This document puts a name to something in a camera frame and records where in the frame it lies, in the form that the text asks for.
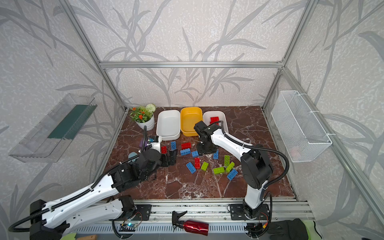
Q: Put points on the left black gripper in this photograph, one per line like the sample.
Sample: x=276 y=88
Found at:
x=165 y=159

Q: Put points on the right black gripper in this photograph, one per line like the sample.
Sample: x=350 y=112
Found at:
x=205 y=147

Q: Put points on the blue lego brick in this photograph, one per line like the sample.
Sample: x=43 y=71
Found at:
x=195 y=154
x=185 y=152
x=216 y=155
x=232 y=174
x=173 y=145
x=191 y=167

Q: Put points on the red lego brick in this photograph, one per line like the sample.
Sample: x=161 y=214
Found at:
x=187 y=145
x=214 y=119
x=197 y=163
x=164 y=150

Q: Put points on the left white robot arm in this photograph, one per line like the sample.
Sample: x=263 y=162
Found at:
x=51 y=220

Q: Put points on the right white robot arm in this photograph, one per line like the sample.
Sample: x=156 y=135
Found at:
x=256 y=165

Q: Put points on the small green lego brick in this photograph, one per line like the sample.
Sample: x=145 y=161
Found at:
x=204 y=166

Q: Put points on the purple pink spatula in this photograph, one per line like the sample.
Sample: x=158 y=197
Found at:
x=143 y=144

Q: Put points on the right white container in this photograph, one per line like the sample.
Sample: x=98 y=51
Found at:
x=214 y=116

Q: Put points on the white container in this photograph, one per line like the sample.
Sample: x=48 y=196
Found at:
x=214 y=116
x=169 y=125

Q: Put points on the yellow container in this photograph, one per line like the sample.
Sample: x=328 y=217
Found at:
x=189 y=117

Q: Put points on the potted plant white pot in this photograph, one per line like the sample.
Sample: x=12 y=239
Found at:
x=144 y=116

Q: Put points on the left white container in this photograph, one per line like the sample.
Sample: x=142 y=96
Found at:
x=169 y=125

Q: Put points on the left circuit board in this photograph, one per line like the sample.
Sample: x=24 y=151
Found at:
x=128 y=227

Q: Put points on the red spray bottle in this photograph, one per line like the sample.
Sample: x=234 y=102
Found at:
x=189 y=226

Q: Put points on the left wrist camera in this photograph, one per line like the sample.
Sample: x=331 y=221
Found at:
x=155 y=142

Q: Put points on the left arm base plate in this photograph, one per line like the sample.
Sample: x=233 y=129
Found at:
x=136 y=213

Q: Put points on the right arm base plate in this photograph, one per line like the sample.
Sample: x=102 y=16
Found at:
x=241 y=212

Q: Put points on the white wire mesh basket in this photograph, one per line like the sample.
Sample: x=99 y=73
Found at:
x=302 y=133

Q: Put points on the clear wall shelf green mat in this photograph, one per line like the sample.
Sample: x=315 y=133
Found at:
x=49 y=139

